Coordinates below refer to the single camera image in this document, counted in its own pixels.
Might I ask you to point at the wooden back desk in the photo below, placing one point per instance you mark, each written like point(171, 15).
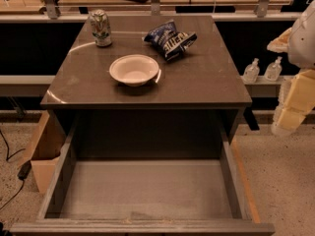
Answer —
point(240, 6)

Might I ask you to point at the open grey top drawer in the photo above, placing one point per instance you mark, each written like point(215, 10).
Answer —
point(171, 175)

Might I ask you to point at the clear sanitizer bottle left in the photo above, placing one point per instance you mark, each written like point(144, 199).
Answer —
point(251, 72)

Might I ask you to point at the cardboard box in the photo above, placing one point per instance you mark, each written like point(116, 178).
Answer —
point(43, 149)

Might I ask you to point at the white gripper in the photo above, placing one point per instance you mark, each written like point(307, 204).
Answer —
point(304, 44)

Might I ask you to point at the white bowl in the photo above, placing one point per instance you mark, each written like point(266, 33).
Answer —
point(135, 70)

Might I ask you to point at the blue chip bag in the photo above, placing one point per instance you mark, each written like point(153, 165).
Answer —
point(168, 41)

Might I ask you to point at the grey cabinet with top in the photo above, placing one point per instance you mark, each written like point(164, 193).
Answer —
point(165, 88)

